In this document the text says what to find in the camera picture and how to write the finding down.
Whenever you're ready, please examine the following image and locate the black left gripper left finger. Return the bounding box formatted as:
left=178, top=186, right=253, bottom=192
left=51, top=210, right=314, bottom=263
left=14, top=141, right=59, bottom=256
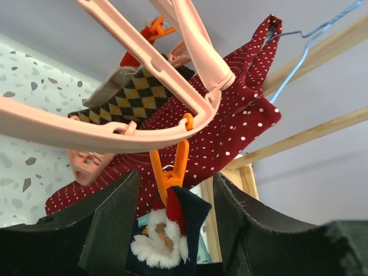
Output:
left=1, top=171, right=140, bottom=275

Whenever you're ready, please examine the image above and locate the pink clothes clip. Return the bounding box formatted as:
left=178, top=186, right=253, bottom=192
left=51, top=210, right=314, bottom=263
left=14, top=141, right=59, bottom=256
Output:
left=66, top=120, right=137, bottom=186

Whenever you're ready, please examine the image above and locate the blue wire hanger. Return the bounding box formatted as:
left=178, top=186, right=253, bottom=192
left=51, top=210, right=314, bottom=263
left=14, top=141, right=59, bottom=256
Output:
left=266, top=0, right=365, bottom=104

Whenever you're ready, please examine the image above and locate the orange clothes clip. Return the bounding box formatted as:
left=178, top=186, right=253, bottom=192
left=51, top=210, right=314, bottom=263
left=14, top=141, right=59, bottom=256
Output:
left=149, top=16, right=176, bottom=41
left=148, top=113, right=194, bottom=208

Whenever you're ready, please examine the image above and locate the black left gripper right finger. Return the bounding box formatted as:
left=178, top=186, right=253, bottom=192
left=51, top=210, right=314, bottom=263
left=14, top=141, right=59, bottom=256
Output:
left=213, top=172, right=367, bottom=275

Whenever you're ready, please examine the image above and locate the wooden drying rack frame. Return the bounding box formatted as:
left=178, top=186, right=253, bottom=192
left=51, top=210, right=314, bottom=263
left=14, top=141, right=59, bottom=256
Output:
left=221, top=13, right=368, bottom=170

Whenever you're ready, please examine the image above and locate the red polka dot garment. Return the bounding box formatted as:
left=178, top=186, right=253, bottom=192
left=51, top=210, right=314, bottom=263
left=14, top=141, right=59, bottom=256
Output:
left=44, top=14, right=283, bottom=219

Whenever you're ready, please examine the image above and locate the brown yellow argyle sock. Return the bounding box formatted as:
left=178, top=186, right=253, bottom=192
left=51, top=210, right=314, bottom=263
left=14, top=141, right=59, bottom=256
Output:
left=68, top=68, right=189, bottom=130

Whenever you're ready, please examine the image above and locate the teal transparent plastic basin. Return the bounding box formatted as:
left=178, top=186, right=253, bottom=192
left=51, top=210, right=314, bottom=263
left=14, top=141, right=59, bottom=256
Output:
left=137, top=216, right=213, bottom=264

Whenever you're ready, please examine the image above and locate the pink round clip hanger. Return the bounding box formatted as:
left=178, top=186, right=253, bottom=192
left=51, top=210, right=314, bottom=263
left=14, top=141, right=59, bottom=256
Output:
left=1, top=1, right=235, bottom=153

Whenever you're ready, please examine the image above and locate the navy santa sock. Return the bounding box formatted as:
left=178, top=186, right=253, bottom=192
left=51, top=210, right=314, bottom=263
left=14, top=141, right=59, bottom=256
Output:
left=125, top=186, right=212, bottom=275

